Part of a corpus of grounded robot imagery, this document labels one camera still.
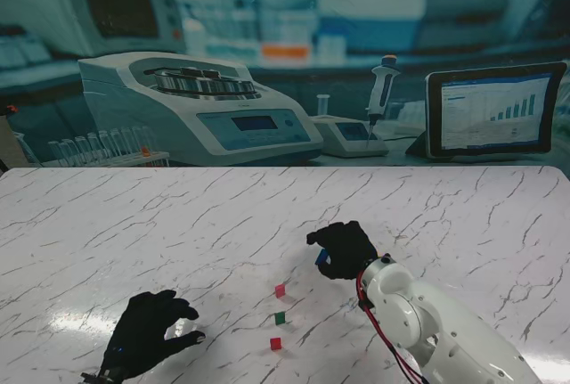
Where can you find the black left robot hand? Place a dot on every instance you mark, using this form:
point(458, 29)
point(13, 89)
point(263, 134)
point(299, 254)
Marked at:
point(138, 335)

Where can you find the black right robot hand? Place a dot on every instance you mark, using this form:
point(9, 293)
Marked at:
point(349, 250)

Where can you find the blue domino block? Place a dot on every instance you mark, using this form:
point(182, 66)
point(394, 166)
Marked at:
point(320, 258)

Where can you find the pink domino block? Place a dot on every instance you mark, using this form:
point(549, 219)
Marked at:
point(279, 291)

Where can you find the green domino block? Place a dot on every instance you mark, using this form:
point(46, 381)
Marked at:
point(280, 318)

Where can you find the red domino block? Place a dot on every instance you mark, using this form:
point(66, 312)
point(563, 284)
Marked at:
point(276, 344)

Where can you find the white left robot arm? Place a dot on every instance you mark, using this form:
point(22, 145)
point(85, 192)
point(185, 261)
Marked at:
point(104, 377)

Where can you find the printed laboratory backdrop banner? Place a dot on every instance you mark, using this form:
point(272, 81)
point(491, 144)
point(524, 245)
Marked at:
point(285, 45)

